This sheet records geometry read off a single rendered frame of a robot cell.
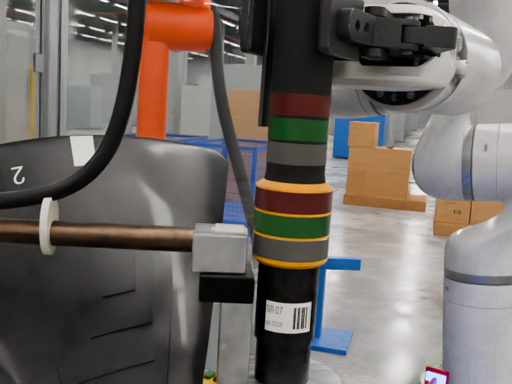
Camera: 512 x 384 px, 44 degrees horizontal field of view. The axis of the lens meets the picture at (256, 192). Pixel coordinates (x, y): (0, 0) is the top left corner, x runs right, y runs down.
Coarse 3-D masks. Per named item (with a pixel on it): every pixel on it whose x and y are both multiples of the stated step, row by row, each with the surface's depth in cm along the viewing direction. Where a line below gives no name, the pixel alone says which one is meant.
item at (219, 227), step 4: (216, 224) 36; (220, 224) 36; (224, 224) 36; (228, 224) 36; (232, 224) 36; (236, 224) 36; (212, 228) 36; (216, 228) 35; (220, 228) 35; (224, 228) 35; (228, 228) 35; (232, 228) 35; (236, 228) 35; (240, 228) 36; (244, 228) 36
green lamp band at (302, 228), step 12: (264, 216) 34; (276, 216) 34; (288, 216) 34; (324, 216) 35; (264, 228) 35; (276, 228) 34; (288, 228) 34; (300, 228) 34; (312, 228) 34; (324, 228) 35
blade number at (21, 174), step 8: (24, 160) 47; (8, 168) 46; (16, 168) 47; (24, 168) 47; (8, 176) 46; (16, 176) 46; (24, 176) 46; (32, 176) 46; (8, 184) 46; (16, 184) 46; (24, 184) 46; (32, 184) 46
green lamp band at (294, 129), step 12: (276, 120) 34; (288, 120) 34; (300, 120) 34; (312, 120) 34; (324, 120) 34; (276, 132) 34; (288, 132) 34; (300, 132) 34; (312, 132) 34; (324, 132) 34
